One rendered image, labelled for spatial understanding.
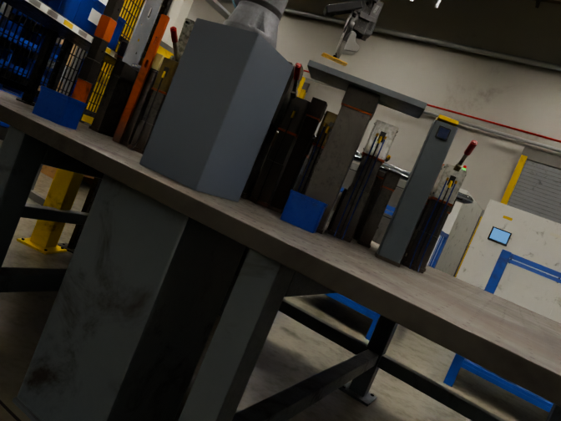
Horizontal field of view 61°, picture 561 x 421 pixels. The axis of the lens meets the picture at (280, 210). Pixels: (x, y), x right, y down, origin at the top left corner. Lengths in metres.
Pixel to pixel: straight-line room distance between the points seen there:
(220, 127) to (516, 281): 8.56
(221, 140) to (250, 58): 0.21
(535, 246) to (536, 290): 0.75
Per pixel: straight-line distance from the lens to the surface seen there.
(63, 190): 2.68
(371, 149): 1.60
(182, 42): 1.86
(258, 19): 1.28
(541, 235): 9.48
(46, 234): 2.74
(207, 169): 1.16
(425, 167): 1.45
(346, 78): 1.45
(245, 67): 1.17
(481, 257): 9.45
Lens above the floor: 0.80
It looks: 3 degrees down
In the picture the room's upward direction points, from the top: 23 degrees clockwise
